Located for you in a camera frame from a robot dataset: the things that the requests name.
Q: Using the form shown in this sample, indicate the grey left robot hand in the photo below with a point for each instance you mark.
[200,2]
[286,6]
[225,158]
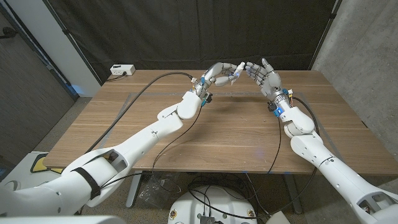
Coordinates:
[213,72]

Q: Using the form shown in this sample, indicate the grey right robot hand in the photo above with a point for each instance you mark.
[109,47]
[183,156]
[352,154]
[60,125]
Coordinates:
[272,82]

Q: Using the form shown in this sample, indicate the white toothpaste tube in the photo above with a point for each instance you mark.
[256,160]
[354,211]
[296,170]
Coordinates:
[240,67]

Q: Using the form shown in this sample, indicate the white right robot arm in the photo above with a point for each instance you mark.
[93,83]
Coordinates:
[311,146]

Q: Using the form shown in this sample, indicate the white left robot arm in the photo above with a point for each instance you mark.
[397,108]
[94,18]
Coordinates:
[149,137]

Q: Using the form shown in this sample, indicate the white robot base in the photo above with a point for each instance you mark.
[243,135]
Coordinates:
[214,205]

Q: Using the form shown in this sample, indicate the white power strip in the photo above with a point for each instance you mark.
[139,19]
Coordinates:
[122,69]

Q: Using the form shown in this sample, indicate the black backdrop curtain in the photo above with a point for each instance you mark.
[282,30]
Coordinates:
[202,31]

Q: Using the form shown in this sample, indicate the black backdrop stand pole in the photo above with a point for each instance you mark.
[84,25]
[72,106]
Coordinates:
[66,31]
[332,15]

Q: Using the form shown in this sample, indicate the grey table leg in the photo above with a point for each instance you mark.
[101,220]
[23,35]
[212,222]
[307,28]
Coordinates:
[293,196]
[135,186]

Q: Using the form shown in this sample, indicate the clear plastic bag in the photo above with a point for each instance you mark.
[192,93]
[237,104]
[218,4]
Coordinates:
[158,186]

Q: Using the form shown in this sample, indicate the white panel corner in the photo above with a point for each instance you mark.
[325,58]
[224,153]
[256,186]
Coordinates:
[278,218]

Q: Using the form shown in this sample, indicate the grey electronics module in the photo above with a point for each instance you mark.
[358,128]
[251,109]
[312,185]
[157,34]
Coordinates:
[206,220]

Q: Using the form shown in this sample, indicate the dark wood panel door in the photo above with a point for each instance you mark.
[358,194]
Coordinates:
[25,109]

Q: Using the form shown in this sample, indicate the white yellow floor mat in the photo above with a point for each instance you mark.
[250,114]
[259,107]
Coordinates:
[38,163]

